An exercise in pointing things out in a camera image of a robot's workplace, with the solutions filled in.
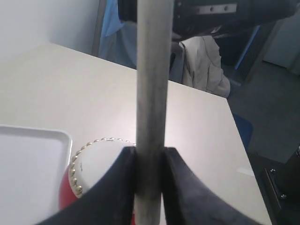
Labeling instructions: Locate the beige jacket on chair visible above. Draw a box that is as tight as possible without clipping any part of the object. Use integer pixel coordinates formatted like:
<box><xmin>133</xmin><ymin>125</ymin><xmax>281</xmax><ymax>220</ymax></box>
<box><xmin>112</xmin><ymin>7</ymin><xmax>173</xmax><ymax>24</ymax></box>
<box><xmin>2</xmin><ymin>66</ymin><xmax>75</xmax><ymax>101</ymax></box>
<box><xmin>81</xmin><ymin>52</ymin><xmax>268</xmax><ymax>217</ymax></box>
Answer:
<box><xmin>180</xmin><ymin>36</ymin><xmax>231</xmax><ymax>98</ymax></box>

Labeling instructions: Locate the white plastic tray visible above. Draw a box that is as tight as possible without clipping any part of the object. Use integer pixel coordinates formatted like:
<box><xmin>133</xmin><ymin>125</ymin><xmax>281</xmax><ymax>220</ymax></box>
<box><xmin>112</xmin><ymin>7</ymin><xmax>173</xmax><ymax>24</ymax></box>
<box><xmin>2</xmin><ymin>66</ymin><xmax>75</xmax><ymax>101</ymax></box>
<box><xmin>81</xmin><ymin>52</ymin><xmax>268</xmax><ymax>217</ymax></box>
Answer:
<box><xmin>0</xmin><ymin>125</ymin><xmax>72</xmax><ymax>225</ymax></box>

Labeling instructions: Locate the white drumstick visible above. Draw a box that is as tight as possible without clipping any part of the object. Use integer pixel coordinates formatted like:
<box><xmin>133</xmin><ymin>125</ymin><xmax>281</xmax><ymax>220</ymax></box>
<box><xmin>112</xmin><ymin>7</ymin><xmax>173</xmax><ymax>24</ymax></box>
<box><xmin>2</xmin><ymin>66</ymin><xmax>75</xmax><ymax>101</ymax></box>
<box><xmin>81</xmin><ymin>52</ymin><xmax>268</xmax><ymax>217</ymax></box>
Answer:
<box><xmin>135</xmin><ymin>0</ymin><xmax>174</xmax><ymax>225</ymax></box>

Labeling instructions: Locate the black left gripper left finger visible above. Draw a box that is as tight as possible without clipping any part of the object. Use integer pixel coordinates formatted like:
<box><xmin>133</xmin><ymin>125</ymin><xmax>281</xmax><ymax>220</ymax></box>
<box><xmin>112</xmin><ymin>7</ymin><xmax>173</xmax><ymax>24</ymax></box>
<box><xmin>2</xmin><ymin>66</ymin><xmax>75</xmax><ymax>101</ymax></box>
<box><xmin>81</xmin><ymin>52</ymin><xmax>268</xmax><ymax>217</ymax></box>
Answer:
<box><xmin>40</xmin><ymin>147</ymin><xmax>136</xmax><ymax>225</ymax></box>

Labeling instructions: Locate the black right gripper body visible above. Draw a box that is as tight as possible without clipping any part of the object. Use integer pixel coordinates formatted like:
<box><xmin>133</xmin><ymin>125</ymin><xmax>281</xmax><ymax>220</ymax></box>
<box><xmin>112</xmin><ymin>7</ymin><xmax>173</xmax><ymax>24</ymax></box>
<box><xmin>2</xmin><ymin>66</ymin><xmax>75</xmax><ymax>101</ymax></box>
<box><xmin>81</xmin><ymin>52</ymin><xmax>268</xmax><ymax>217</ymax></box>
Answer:
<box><xmin>118</xmin><ymin>0</ymin><xmax>300</xmax><ymax>39</ymax></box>

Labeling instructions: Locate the black equipment beside table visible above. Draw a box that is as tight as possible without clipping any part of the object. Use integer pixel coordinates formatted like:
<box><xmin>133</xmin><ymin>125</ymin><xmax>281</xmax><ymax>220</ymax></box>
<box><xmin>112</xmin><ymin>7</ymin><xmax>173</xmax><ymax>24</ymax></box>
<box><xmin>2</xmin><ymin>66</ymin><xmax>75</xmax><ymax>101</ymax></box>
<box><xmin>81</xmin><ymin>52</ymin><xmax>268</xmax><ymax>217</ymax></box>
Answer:
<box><xmin>247</xmin><ymin>148</ymin><xmax>300</xmax><ymax>225</ymax></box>

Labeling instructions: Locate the red small drum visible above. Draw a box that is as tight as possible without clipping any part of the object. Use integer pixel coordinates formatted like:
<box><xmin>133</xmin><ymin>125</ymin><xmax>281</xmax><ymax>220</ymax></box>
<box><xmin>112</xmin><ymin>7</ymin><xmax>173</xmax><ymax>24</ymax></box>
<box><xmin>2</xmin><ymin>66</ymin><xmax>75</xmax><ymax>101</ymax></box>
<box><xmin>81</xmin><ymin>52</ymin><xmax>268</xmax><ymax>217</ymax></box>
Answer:
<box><xmin>58</xmin><ymin>137</ymin><xmax>138</xmax><ymax>225</ymax></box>

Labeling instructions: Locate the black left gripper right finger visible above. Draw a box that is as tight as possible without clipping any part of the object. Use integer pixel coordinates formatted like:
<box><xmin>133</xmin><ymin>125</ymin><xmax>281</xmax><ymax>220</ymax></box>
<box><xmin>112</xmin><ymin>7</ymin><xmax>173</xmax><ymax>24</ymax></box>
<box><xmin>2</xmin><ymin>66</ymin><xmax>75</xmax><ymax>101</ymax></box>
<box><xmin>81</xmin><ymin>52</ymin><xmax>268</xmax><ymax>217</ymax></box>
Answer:
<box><xmin>162</xmin><ymin>148</ymin><xmax>257</xmax><ymax>225</ymax></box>

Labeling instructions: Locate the blue cloth in background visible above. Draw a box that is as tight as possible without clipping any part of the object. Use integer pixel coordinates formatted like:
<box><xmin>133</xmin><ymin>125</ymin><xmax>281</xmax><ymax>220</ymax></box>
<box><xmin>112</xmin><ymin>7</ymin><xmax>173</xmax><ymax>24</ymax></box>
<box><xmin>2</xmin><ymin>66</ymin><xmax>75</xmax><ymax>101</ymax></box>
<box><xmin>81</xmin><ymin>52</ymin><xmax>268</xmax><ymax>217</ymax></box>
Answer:
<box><xmin>98</xmin><ymin>0</ymin><xmax>137</xmax><ymax>69</ymax></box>

